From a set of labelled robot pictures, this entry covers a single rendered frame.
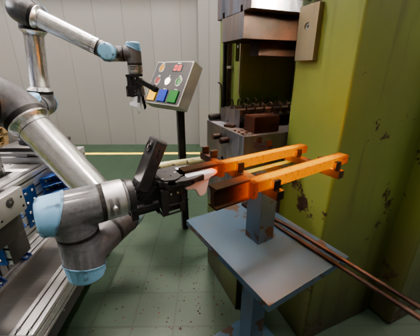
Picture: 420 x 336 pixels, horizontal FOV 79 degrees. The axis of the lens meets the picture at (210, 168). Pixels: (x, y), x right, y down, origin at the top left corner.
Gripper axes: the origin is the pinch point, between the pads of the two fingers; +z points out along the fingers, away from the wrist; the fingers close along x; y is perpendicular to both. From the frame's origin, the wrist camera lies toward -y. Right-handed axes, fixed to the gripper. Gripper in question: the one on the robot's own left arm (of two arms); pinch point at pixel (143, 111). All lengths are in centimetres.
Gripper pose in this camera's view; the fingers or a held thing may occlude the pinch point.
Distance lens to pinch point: 151.1
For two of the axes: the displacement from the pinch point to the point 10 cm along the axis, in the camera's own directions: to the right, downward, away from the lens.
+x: 0.1, 3.6, -9.3
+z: 0.0, 9.3, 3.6
